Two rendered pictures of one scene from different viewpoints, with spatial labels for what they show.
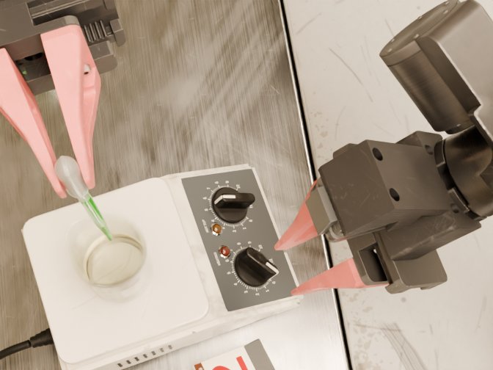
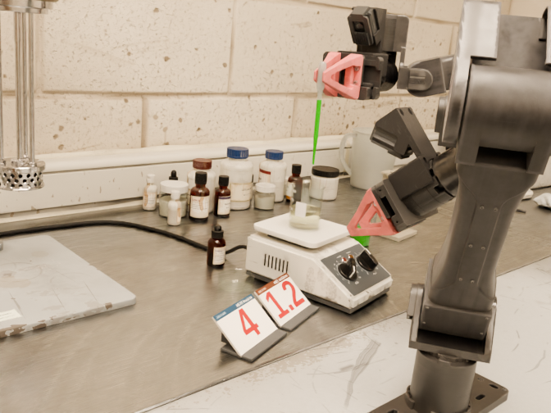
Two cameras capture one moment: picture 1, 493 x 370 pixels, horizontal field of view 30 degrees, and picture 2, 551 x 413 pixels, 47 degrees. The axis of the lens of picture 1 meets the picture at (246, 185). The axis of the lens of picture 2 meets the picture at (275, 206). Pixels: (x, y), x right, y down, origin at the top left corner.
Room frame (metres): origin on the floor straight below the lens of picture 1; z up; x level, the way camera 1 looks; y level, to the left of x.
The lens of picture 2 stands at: (-0.43, -0.66, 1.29)
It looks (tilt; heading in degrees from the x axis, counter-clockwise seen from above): 16 degrees down; 56
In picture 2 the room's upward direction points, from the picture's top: 6 degrees clockwise
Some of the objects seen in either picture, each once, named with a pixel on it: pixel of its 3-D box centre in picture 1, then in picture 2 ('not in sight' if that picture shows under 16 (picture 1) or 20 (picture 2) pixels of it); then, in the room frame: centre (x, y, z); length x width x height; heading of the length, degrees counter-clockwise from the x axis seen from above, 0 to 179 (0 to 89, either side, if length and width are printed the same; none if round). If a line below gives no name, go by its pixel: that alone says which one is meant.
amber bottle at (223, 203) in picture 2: not in sight; (222, 196); (0.19, 0.44, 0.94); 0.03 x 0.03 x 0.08
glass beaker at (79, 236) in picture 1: (111, 259); (306, 204); (0.15, 0.10, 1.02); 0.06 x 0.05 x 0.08; 63
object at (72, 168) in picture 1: (77, 176); (322, 76); (0.15, 0.09, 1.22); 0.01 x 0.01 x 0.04; 20
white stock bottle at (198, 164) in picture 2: not in sight; (201, 185); (0.16, 0.48, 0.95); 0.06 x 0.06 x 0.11
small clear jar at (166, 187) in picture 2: not in sight; (173, 199); (0.10, 0.47, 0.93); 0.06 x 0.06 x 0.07
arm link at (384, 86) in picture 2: not in sight; (376, 71); (0.31, 0.15, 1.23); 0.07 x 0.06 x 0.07; 21
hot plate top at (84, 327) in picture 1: (115, 268); (303, 228); (0.15, 0.10, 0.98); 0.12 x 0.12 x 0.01; 21
